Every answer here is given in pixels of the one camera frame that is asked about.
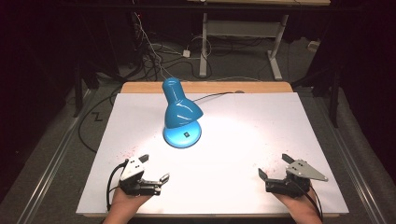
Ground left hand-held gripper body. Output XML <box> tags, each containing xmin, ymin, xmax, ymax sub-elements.
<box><xmin>119</xmin><ymin>157</ymin><xmax>163</xmax><ymax>198</ymax></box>

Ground person's right hand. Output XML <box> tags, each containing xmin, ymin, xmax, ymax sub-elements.
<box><xmin>273</xmin><ymin>186</ymin><xmax>316</xmax><ymax>217</ymax></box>

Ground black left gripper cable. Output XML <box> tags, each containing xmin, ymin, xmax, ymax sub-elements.
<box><xmin>106</xmin><ymin>159</ymin><xmax>130</xmax><ymax>213</ymax></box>

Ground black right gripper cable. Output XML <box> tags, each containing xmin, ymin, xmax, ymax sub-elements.
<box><xmin>306</xmin><ymin>185</ymin><xmax>324</xmax><ymax>222</ymax></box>

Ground blue desk lamp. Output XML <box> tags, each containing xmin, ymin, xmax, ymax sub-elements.
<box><xmin>162</xmin><ymin>77</ymin><xmax>205</xmax><ymax>149</ymax></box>

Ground wooden table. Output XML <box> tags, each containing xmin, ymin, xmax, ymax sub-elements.
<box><xmin>81</xmin><ymin>80</ymin><xmax>341</xmax><ymax>218</ymax></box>

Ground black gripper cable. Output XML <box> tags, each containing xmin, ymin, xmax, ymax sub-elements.
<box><xmin>306</xmin><ymin>185</ymin><xmax>324</xmax><ymax>222</ymax></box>
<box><xmin>106</xmin><ymin>159</ymin><xmax>130</xmax><ymax>213</ymax></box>

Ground person's left hand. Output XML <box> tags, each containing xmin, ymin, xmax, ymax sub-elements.
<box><xmin>110</xmin><ymin>187</ymin><xmax>154</xmax><ymax>217</ymax></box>

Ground metal floor rail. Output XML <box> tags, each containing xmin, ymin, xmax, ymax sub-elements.
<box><xmin>15</xmin><ymin>89</ymin><xmax>95</xmax><ymax>224</ymax></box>
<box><xmin>313</xmin><ymin>92</ymin><xmax>389</xmax><ymax>224</ymax></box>

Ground white metal desk frame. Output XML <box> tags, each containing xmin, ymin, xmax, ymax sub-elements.
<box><xmin>198</xmin><ymin>12</ymin><xmax>290</xmax><ymax>81</ymax></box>

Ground black floor cable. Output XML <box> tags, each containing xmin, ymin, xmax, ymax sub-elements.
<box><xmin>77</xmin><ymin>91</ymin><xmax>123</xmax><ymax>154</ymax></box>

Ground black stand post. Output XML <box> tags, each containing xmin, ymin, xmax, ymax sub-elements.
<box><xmin>330</xmin><ymin>69</ymin><xmax>340</xmax><ymax>129</ymax></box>
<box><xmin>73</xmin><ymin>60</ymin><xmax>84</xmax><ymax>119</ymax></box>

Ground white cable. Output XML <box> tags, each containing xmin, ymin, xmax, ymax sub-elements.
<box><xmin>133</xmin><ymin>11</ymin><xmax>176</xmax><ymax>79</ymax></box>

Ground white table mat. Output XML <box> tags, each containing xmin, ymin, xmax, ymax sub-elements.
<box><xmin>75</xmin><ymin>91</ymin><xmax>350</xmax><ymax>217</ymax></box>

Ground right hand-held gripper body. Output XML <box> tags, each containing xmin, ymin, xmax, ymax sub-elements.
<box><xmin>264</xmin><ymin>159</ymin><xmax>329</xmax><ymax>199</ymax></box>

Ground black lamp cable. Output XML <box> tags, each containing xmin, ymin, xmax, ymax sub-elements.
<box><xmin>191</xmin><ymin>91</ymin><xmax>239</xmax><ymax>103</ymax></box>

